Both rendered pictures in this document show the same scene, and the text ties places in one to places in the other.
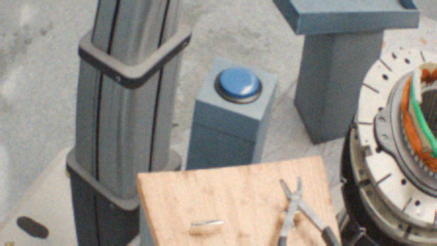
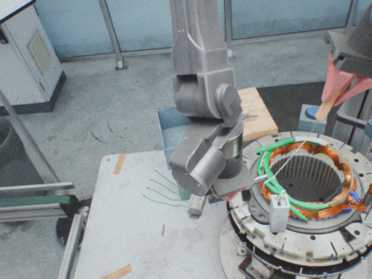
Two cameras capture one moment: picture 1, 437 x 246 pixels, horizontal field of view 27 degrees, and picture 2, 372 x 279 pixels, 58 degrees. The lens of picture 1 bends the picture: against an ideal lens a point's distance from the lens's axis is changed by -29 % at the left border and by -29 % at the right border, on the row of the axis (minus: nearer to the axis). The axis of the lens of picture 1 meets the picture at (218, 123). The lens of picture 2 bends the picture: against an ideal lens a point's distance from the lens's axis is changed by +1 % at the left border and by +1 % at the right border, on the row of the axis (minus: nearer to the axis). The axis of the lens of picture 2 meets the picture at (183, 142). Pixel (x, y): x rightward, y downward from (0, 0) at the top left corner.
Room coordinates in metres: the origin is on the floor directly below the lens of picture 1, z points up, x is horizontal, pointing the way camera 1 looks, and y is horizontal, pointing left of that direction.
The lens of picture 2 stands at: (0.72, -0.76, 1.71)
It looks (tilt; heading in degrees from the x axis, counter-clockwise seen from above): 46 degrees down; 107
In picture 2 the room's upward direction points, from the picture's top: 10 degrees counter-clockwise
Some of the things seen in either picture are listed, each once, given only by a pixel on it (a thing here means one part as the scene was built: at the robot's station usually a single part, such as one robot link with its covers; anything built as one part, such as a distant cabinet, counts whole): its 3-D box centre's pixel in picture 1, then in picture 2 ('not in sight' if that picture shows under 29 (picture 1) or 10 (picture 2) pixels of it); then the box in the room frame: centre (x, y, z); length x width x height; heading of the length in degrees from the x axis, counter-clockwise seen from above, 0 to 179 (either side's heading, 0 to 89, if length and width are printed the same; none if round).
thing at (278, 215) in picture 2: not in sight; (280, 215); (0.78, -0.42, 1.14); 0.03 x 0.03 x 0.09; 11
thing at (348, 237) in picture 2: not in sight; (346, 233); (0.90, -0.42, 1.10); 0.03 x 0.02 x 0.01; 121
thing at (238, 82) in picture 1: (239, 81); (314, 111); (0.89, -0.01, 1.04); 0.04 x 0.04 x 0.01
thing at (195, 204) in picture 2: not in sight; (196, 201); (0.55, -0.19, 0.80); 0.10 x 0.05 x 0.04; 83
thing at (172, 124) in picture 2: not in sight; (184, 157); (0.51, -0.11, 0.92); 0.17 x 0.11 x 0.28; 110
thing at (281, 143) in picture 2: (425, 115); (287, 144); (0.79, -0.25, 1.15); 0.15 x 0.04 x 0.02; 11
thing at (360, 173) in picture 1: (360, 156); not in sight; (0.80, -0.16, 1.06); 0.08 x 0.02 x 0.01; 11
